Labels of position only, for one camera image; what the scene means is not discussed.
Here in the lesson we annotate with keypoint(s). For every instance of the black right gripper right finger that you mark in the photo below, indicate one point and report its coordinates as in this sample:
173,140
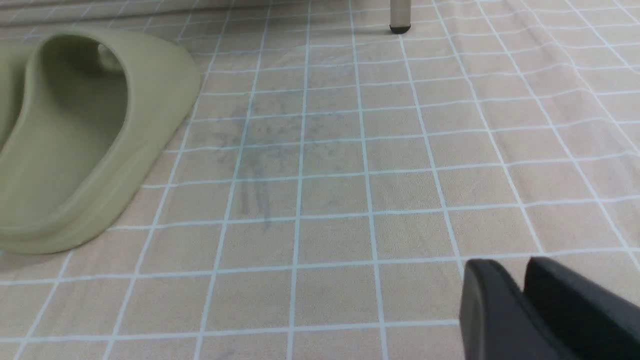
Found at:
591,321

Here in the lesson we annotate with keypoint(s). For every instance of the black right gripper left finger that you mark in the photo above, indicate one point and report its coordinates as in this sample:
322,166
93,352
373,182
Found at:
497,321

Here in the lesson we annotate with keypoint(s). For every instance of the beige rack leg black foot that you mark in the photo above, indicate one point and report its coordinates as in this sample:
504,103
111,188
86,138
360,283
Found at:
400,16

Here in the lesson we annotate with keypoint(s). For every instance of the beige checkered floor cloth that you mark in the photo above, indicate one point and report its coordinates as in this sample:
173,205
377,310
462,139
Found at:
324,197

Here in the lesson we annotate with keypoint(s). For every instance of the olive green rubber slipper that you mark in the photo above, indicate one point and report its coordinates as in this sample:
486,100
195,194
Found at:
85,114

